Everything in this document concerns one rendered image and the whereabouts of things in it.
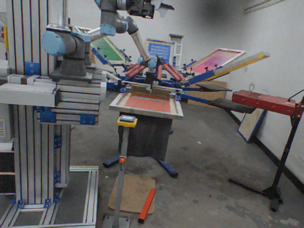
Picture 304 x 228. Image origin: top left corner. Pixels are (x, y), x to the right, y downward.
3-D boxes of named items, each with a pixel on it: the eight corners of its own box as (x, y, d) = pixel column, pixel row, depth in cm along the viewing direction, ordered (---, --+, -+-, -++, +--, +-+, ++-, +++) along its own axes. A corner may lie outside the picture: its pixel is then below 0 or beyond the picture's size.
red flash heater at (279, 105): (296, 111, 254) (299, 100, 251) (295, 119, 216) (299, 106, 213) (239, 97, 283) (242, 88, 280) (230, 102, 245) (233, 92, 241)
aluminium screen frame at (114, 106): (182, 120, 180) (183, 115, 179) (108, 109, 180) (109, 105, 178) (176, 97, 255) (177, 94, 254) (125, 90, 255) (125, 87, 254)
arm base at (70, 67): (57, 74, 128) (57, 55, 125) (62, 70, 142) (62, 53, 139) (85, 76, 132) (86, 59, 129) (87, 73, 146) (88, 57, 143)
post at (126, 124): (126, 240, 182) (141, 126, 153) (99, 236, 182) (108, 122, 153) (130, 219, 203) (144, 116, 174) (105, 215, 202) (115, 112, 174)
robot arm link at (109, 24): (120, 37, 118) (122, 14, 115) (111, 36, 108) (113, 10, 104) (106, 35, 120) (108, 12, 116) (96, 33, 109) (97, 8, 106)
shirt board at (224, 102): (255, 113, 274) (257, 106, 272) (249, 120, 241) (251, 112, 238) (159, 88, 337) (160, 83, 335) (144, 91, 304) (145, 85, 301)
